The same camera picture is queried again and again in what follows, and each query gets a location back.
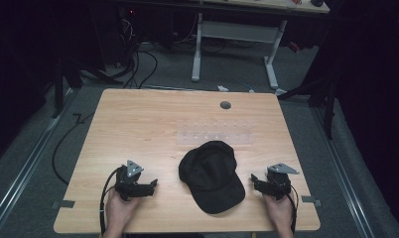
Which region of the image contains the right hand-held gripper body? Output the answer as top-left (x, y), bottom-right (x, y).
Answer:
top-left (257, 162), bottom-right (300, 201)

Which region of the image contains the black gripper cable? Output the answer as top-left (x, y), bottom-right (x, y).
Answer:
top-left (284, 188), bottom-right (300, 234)
top-left (99, 167), bottom-right (122, 238)

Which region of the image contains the person's left hand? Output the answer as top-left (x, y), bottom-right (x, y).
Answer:
top-left (104, 188), bottom-right (141, 234)

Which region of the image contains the person's right hand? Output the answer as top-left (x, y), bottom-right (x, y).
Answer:
top-left (262, 191), bottom-right (295, 233)

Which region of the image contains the black baseball cap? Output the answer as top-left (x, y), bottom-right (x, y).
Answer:
top-left (178, 140), bottom-right (246, 215)

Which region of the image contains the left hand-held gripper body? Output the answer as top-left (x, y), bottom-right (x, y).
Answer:
top-left (113, 160), bottom-right (156, 201)

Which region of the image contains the black metal stand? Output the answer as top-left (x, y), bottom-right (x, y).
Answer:
top-left (276, 73), bottom-right (338, 141)
top-left (51, 59), bottom-right (85, 119)

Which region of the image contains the desk with white metal frame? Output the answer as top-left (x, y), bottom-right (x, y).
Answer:
top-left (121, 0), bottom-right (332, 91)

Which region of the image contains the black floor cable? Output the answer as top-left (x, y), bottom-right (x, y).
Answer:
top-left (51, 112), bottom-right (96, 186)

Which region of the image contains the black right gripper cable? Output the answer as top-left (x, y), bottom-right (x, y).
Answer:
top-left (284, 188), bottom-right (300, 234)

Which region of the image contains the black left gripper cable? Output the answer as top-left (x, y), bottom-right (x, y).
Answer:
top-left (99, 167), bottom-right (122, 238)

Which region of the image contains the bundle of black cables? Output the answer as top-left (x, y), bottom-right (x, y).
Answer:
top-left (117, 13), bottom-right (159, 90)

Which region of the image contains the metal floor rail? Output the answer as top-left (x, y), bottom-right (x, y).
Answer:
top-left (312, 104), bottom-right (378, 238)
top-left (0, 88), bottom-right (80, 233)

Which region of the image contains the small red object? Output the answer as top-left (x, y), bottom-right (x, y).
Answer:
top-left (287, 41), bottom-right (302, 54)

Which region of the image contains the grey tape strip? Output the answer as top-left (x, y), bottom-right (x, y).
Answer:
top-left (51, 199), bottom-right (76, 210)
top-left (301, 194), bottom-right (323, 208)

